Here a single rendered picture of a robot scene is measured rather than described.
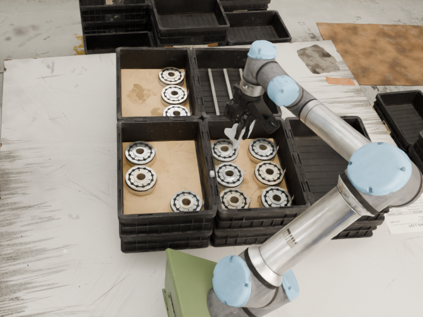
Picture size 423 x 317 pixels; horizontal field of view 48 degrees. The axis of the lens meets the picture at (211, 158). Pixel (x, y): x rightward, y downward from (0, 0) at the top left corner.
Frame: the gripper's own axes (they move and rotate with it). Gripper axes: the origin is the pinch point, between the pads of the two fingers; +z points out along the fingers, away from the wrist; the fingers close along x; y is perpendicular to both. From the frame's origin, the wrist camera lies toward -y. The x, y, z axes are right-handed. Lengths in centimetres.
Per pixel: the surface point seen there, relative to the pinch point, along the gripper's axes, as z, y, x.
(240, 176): 14.3, -3.1, -0.4
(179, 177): 18.7, 13.2, 11.7
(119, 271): 36, 9, 44
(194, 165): 17.7, 12.6, 4.1
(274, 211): 8.5, -21.0, 9.2
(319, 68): 18, 11, -93
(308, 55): 17, 19, -97
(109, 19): 52, 141, -84
